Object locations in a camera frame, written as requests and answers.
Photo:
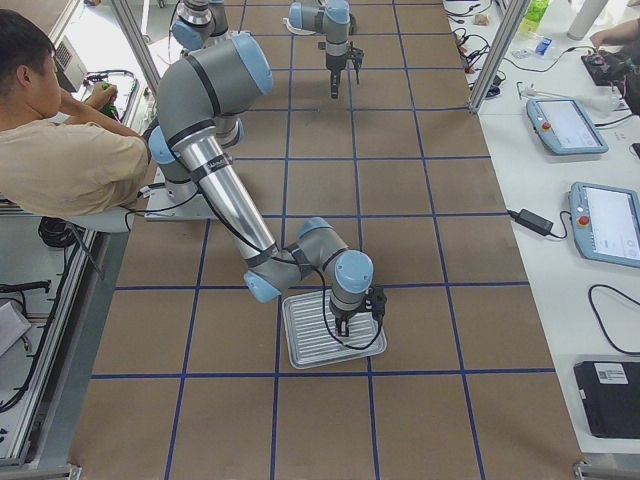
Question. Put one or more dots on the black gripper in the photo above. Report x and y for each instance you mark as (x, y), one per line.
(343, 317)
(334, 74)

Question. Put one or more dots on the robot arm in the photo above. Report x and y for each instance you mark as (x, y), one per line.
(201, 24)
(193, 95)

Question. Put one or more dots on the silver metal tray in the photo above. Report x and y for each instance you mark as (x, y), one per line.
(312, 341)

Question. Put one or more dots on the green bottle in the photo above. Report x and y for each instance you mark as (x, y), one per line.
(533, 17)

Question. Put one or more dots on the black power adapter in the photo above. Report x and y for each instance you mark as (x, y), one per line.
(531, 221)

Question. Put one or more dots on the upper teach pendant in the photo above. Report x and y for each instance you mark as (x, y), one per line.
(564, 127)

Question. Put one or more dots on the teach pendant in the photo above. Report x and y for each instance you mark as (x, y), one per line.
(605, 223)
(564, 127)

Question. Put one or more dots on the white cylinder cup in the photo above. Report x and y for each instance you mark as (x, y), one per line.
(585, 18)

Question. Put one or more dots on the black box with label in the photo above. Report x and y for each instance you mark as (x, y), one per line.
(610, 397)

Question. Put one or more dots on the lower teach pendant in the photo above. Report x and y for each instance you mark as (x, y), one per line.
(605, 223)

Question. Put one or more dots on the person in beige shirt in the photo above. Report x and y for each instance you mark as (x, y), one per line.
(60, 157)

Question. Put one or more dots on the white curved plastic bracket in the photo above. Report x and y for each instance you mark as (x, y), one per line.
(296, 30)

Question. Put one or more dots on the aluminium frame post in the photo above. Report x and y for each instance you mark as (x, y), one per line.
(503, 37)

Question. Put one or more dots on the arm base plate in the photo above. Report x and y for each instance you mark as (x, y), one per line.
(167, 201)

